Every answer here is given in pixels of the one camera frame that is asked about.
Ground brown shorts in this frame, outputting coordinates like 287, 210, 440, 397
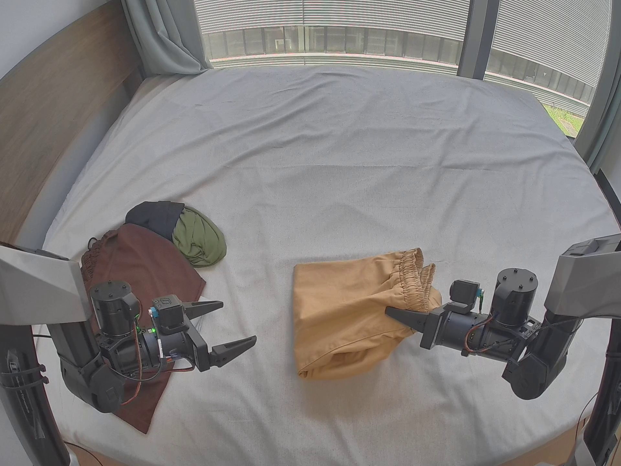
80, 224, 208, 435

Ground green garment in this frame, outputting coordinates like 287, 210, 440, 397
172, 206, 227, 267

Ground bed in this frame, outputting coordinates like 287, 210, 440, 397
0, 0, 621, 466

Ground grey-green curtain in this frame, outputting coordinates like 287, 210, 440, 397
115, 0, 214, 77

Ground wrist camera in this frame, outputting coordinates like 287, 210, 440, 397
149, 296, 188, 336
449, 280, 482, 314

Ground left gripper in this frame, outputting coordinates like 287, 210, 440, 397
142, 300, 257, 374

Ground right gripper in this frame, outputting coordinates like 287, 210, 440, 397
384, 305, 487, 354

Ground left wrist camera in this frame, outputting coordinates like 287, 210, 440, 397
149, 296, 188, 336

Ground black cable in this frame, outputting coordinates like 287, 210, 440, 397
62, 442, 105, 466

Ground tan shorts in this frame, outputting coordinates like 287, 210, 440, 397
292, 247, 443, 381

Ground black garment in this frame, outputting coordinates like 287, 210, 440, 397
125, 201, 187, 241

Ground window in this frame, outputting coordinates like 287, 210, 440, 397
187, 0, 621, 173

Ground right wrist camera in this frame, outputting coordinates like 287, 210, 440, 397
449, 280, 482, 314

